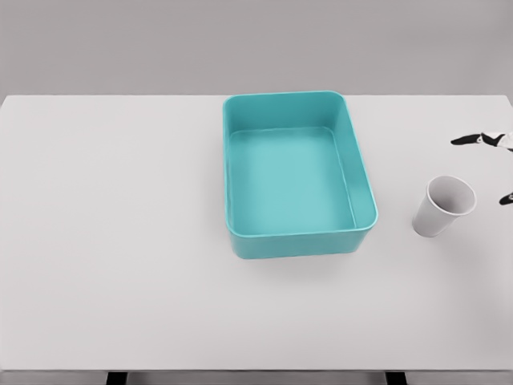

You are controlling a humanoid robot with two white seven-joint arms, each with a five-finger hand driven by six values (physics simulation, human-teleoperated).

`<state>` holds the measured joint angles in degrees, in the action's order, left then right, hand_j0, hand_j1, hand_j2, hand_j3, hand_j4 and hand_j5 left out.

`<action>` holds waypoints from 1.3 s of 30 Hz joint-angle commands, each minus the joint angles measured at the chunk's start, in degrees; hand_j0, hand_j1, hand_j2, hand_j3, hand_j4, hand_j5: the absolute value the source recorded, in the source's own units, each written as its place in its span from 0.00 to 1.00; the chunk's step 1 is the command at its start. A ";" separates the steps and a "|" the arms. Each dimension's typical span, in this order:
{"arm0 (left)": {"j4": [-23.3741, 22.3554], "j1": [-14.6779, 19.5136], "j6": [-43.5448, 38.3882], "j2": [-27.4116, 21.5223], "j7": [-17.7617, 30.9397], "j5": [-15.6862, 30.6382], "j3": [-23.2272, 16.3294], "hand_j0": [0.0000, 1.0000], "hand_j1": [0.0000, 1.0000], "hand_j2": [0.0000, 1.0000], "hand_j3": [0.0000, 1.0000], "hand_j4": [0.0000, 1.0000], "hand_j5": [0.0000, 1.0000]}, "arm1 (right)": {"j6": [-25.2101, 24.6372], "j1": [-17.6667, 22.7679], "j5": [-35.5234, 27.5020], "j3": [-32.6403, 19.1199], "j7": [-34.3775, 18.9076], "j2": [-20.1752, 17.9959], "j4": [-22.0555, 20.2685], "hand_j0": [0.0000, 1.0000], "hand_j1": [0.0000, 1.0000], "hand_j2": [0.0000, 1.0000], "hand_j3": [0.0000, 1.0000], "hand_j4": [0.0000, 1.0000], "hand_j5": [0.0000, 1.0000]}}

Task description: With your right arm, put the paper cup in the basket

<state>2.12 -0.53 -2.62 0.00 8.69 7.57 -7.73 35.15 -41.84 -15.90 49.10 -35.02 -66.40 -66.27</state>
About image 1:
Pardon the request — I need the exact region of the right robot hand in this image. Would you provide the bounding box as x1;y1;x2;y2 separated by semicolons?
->
450;130;513;207

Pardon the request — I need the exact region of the white paper cup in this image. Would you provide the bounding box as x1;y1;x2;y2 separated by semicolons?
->
411;175;478;238

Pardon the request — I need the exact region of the teal plastic basket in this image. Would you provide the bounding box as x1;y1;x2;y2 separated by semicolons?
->
222;90;380;261

